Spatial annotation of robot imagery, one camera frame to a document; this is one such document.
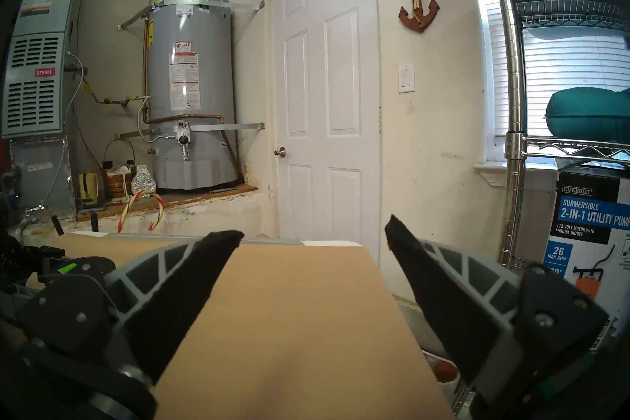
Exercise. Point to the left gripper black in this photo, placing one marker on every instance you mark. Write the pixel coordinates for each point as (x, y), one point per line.
(12, 251)

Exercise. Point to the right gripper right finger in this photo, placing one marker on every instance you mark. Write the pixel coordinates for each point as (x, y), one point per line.
(457, 311)

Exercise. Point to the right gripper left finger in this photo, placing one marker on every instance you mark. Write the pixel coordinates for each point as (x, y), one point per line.
(162, 306)

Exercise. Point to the black lid with green tape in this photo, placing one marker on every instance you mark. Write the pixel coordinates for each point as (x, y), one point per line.
(67, 269)

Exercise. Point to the white tub with orange content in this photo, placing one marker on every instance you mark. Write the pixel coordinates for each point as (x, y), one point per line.
(443, 370)

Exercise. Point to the yellow container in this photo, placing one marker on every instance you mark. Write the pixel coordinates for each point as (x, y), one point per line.
(88, 186)

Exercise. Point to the wooden platform ledge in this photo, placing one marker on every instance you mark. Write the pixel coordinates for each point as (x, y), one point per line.
(197, 197)

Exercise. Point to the striped candy cane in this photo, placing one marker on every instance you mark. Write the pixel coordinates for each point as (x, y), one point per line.
(146, 192)

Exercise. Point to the crumpled aluminium foil lump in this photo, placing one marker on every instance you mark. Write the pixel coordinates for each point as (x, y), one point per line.
(143, 182)

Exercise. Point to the white window sill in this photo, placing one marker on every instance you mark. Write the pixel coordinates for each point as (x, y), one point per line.
(492, 173)

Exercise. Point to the grey Bryant furnace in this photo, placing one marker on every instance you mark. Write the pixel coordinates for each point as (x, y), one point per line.
(37, 104)

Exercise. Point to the utility pump cardboard box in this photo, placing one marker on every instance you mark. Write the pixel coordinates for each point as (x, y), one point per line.
(585, 219)

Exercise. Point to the yellow gas line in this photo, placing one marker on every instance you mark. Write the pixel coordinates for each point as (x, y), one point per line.
(115, 101)

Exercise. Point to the silver door knob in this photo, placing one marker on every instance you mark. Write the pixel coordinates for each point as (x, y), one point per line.
(280, 152)

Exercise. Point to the white panel door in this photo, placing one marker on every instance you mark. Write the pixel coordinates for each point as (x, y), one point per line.
(325, 128)

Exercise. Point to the grey water heater tank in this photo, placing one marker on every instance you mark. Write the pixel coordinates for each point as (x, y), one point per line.
(192, 79)

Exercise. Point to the teal tufted cushion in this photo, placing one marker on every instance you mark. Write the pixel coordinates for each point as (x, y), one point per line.
(590, 115)

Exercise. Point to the white window blinds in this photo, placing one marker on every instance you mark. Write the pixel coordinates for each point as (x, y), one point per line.
(566, 69)

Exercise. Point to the white light switch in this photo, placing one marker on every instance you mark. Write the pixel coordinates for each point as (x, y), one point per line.
(406, 78)

